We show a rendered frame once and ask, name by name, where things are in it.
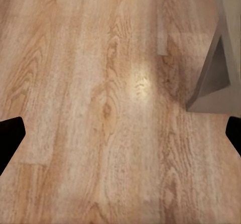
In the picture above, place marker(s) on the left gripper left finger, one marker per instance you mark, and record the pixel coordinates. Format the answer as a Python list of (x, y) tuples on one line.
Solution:
[(12, 132)]

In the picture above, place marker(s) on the coffee table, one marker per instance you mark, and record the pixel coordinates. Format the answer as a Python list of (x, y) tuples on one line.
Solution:
[(218, 90)]

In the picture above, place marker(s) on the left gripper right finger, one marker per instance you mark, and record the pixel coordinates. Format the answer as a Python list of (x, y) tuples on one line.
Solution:
[(233, 132)]

